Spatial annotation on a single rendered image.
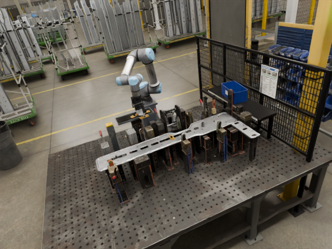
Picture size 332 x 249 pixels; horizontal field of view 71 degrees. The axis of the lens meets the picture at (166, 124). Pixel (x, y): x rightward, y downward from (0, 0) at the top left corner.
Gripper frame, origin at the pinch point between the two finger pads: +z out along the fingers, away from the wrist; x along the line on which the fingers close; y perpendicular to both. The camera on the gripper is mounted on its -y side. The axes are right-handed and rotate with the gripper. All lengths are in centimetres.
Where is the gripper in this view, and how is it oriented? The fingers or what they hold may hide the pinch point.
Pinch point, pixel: (144, 115)
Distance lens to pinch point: 204.7
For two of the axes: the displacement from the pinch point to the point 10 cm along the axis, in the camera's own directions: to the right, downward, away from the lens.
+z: 1.5, 8.4, 5.2
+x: 4.8, 4.0, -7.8
